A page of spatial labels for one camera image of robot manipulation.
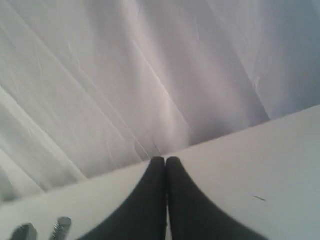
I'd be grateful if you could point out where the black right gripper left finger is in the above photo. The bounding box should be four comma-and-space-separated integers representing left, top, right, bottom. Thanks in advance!
80, 156, 167, 240

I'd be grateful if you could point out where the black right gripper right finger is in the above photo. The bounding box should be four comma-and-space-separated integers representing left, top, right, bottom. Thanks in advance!
166, 156, 266, 240

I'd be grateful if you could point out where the chrome threaded dumbbell bar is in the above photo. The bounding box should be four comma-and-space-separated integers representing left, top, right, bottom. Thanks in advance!
9, 216, 72, 240

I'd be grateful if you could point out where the white backdrop curtain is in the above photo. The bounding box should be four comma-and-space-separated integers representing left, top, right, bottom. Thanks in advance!
0, 0, 320, 203

